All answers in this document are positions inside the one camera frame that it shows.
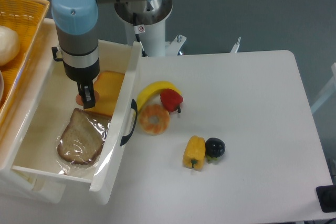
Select black round fruit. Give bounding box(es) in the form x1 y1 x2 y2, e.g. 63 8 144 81
205 137 226 162

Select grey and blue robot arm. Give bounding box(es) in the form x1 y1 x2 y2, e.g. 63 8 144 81
51 0 172 109

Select orange shrimp ring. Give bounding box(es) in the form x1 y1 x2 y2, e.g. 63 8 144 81
138 103 171 136

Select red bell pepper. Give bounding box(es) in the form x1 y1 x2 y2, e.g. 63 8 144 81
160 89 183 113

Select white frame at right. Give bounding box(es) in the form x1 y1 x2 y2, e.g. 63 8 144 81
310 63 335 114

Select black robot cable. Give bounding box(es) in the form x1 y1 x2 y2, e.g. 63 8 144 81
132 11 149 57

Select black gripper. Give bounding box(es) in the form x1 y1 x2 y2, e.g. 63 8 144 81
51 46 100 109

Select wrapped brown bread slice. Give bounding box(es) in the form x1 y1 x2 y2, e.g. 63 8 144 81
56 108 111 175

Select yellow woven basket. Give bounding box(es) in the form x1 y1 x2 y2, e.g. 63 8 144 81
1 0 50 125

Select yellow bell pepper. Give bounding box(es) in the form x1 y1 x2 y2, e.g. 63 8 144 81
182 135 206 171

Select yellow toast slice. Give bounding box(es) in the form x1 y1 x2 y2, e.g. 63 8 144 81
87 71 124 117

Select black drawer handle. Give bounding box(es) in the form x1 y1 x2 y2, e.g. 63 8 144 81
120 99 138 146

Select white drawer cabinet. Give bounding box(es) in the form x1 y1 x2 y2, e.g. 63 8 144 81
1 18 65 203

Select white open upper drawer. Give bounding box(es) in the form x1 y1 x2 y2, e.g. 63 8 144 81
0 34 142 206

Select yellow banana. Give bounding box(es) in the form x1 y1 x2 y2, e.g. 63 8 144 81
136 81 182 112

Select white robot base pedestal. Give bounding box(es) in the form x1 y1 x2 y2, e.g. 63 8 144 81
114 0 186 57

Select black device at edge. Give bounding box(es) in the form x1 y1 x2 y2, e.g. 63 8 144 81
316 185 335 213

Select white bun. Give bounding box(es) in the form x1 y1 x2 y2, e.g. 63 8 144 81
1 26 20 66

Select brown egg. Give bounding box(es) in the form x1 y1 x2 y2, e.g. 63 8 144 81
75 90 100 106

